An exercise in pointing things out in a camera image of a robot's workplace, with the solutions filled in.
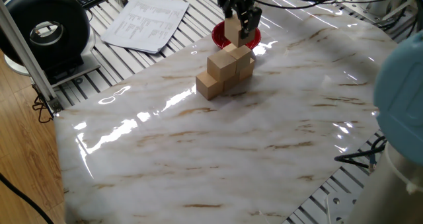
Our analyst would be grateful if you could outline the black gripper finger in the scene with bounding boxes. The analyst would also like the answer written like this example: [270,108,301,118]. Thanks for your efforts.
[236,1,263,40]
[216,0,236,19]

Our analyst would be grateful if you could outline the light wooden cube block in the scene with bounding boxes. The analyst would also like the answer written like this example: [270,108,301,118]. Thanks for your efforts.
[195,71,225,101]
[223,72,241,93]
[206,49,238,83]
[238,58,256,82]
[223,42,252,73]
[223,14,256,48]

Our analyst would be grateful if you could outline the white printed paper stack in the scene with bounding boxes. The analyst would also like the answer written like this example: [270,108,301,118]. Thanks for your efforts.
[100,0,190,55]

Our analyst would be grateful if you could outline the red glossy bowl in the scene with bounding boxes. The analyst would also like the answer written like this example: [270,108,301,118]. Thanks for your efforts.
[211,20,262,50]

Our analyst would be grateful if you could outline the white marble pattern board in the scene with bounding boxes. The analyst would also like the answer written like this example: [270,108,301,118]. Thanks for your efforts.
[54,0,399,224]

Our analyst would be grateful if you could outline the black ring shaped device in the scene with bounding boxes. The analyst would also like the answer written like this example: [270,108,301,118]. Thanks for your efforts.
[0,0,102,88]

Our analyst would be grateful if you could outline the blue cable with brass connector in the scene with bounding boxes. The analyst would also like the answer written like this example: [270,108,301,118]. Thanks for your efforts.
[368,136,387,172]

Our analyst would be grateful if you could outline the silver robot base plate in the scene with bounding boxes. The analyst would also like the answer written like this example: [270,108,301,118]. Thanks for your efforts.
[325,194,360,224]

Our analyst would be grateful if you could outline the thin black hanging cable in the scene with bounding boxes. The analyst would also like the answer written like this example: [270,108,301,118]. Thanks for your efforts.
[31,85,56,124]

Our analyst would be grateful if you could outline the thick black floor cable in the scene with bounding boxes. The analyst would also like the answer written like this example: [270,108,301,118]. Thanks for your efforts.
[0,171,56,224]

